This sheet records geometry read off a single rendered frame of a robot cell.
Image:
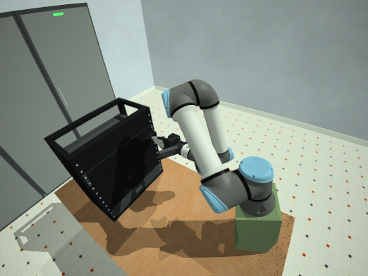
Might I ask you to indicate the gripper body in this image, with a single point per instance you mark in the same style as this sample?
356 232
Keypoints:
174 139

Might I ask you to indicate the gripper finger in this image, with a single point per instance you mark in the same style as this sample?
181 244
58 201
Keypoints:
160 138
161 145

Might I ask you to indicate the black server rack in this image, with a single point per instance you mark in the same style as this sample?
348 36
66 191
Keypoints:
94 156

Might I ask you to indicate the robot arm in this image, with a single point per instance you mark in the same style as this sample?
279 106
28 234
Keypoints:
250 185

